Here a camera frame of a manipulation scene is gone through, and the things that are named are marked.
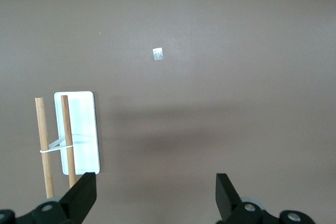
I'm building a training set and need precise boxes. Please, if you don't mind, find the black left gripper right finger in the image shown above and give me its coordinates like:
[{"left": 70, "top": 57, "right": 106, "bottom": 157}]
[{"left": 215, "top": 173, "right": 315, "bottom": 224}]

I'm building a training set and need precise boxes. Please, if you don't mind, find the clear tape piece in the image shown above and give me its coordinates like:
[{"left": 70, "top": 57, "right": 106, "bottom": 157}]
[{"left": 152, "top": 47, "right": 164, "bottom": 61}]

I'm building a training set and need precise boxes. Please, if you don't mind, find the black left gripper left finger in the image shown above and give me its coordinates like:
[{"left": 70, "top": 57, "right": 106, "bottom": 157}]
[{"left": 0, "top": 172, "right": 97, "bottom": 224}]

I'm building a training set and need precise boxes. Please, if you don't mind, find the wooden rack rod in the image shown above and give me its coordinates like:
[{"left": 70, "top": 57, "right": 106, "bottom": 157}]
[
  {"left": 35, "top": 97, "right": 55, "bottom": 199},
  {"left": 60, "top": 95, "right": 77, "bottom": 188}
]

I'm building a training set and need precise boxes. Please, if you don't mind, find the white rectangular rack base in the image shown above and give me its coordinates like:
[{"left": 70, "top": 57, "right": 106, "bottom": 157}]
[{"left": 54, "top": 91, "right": 101, "bottom": 176}]

